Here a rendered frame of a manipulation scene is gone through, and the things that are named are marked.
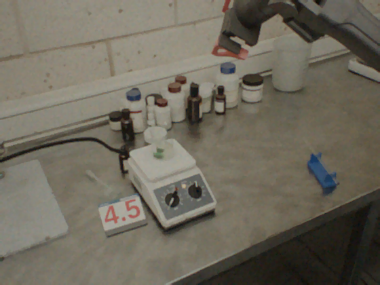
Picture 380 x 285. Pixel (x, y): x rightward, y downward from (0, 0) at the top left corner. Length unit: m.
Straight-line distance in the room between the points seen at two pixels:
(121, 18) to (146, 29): 0.09
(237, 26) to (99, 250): 0.51
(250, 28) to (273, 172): 0.42
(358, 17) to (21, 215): 0.77
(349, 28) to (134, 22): 0.75
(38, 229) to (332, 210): 0.64
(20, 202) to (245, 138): 0.60
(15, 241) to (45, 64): 0.51
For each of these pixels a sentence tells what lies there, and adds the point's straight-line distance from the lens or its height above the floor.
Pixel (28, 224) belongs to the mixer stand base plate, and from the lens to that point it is 0.99.
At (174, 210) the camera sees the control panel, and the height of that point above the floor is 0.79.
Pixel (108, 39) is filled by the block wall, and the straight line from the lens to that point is 1.29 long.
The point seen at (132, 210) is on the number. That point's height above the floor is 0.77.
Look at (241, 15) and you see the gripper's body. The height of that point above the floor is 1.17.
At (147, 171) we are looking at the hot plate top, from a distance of 0.94.
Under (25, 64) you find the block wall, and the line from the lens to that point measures 1.25.
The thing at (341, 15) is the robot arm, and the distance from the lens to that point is 0.68.
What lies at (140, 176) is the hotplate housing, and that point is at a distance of 0.96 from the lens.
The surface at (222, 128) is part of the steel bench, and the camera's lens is 1.24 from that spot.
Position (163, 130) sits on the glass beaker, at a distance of 0.97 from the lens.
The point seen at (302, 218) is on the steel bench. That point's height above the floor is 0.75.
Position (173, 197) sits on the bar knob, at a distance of 0.90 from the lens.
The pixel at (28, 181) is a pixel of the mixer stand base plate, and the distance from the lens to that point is 1.11.
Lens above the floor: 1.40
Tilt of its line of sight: 33 degrees down
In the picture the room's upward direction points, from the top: 2 degrees counter-clockwise
